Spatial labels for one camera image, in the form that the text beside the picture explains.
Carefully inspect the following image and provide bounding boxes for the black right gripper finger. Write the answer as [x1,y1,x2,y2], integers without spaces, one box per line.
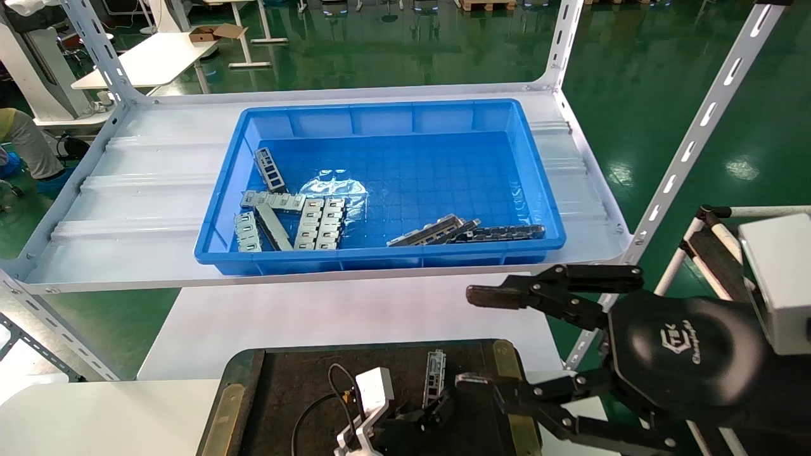
[467,265,646,331]

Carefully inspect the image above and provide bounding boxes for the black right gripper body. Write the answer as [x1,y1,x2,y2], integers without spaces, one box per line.
[605,293,770,425]

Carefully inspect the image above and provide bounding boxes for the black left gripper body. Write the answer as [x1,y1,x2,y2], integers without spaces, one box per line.
[373,414,445,456]

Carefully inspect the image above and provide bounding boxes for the dark metal channel part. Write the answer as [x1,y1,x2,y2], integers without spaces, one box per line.
[431,218,482,244]

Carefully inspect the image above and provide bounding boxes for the dark perforated metal strip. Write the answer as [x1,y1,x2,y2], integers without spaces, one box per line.
[453,224,546,244]

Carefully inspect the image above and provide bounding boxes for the black tray with brass edges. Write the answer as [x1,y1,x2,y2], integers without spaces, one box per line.
[198,339,542,456]

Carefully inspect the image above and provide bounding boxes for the blue plastic bin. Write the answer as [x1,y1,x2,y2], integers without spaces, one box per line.
[195,99,566,276]

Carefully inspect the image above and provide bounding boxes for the clear plastic bag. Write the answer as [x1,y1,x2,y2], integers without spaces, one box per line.
[298,170,369,222]

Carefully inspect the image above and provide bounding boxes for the white metal shelf rack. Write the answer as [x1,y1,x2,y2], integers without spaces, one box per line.
[0,0,796,382]

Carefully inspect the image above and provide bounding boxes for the open cardboard box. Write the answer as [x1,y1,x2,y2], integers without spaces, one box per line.
[189,24,240,43]

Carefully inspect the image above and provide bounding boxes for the white table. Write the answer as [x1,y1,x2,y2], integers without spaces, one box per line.
[72,30,219,89]

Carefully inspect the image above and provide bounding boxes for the person in light trousers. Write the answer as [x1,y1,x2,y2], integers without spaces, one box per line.
[0,108,72,194]

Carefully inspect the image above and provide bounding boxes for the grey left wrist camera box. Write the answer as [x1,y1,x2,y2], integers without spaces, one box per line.
[355,367,395,412]

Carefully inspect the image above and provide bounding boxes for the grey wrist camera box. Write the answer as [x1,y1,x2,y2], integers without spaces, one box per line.
[738,214,811,357]
[355,367,395,412]

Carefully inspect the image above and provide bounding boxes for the black camera cable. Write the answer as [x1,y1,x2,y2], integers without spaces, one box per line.
[293,363,359,456]

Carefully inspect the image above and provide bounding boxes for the white pipe cart frame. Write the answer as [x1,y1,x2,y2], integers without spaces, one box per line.
[653,205,811,456]

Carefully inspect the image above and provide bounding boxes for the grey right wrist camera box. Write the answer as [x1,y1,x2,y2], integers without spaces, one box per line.
[738,214,811,357]

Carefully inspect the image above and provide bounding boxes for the grey perforated metal bracket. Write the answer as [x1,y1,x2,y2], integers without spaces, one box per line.
[255,147,289,194]

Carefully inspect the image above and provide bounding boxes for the white desk leg frame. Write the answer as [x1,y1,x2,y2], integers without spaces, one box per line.
[190,0,290,69]

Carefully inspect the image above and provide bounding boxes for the white machine pedestal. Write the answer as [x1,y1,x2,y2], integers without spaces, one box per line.
[0,0,124,159]

